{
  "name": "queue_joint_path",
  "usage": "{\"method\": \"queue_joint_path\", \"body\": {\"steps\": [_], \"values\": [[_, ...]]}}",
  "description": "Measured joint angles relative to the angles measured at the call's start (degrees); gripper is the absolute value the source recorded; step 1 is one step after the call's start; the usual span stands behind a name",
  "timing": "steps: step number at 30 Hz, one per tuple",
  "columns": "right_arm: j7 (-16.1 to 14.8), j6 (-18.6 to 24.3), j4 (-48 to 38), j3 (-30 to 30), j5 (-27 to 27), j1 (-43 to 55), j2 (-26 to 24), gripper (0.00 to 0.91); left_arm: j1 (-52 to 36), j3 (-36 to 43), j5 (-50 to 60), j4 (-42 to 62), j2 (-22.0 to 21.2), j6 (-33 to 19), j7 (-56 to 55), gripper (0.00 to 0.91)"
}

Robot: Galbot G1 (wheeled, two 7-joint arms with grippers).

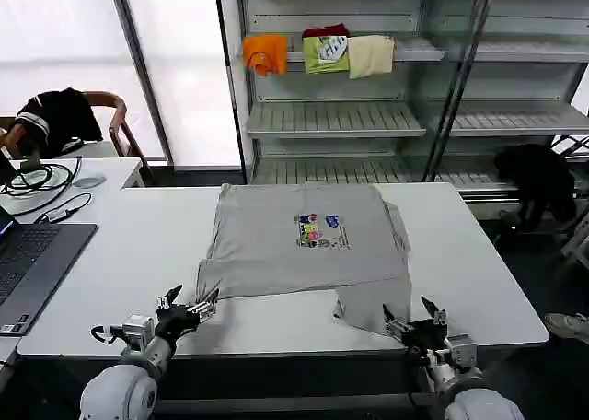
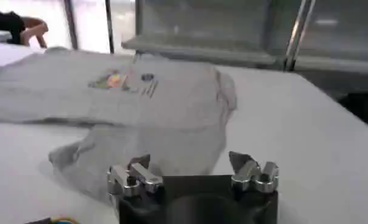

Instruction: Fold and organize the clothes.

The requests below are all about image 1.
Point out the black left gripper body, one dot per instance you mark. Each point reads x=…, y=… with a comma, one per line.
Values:
x=177, y=319

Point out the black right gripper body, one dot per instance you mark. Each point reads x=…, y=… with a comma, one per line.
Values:
x=425, y=333

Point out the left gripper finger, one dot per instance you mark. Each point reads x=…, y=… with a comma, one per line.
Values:
x=204, y=307
x=168, y=300

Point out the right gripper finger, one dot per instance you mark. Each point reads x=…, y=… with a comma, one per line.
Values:
x=437, y=316
x=395, y=328

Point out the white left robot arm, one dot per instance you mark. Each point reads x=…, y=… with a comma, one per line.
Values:
x=119, y=392

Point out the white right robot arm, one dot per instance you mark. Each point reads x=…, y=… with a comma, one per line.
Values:
x=478, y=404

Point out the grey printed T-shirt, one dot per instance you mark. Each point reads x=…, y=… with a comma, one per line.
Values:
x=299, y=263

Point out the person's grey shoe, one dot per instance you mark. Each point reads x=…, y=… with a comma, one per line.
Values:
x=568, y=328

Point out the dark grey laptop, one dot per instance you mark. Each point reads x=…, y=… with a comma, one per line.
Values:
x=41, y=263

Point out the black bag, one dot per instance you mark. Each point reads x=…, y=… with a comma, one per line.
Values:
x=534, y=176

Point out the brown wooden chair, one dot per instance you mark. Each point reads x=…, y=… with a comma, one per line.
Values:
x=118, y=118

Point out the black jacket with white stripes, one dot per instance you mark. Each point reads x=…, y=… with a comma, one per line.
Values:
x=60, y=120

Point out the grey metal shelf rack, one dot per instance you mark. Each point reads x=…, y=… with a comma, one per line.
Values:
x=336, y=118

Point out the white metal frame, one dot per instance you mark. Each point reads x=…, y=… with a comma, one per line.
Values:
x=577, y=242

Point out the thin black window post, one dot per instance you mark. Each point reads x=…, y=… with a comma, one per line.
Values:
x=228, y=79

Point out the grey window frame post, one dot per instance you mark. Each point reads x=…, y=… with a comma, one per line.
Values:
x=140, y=70

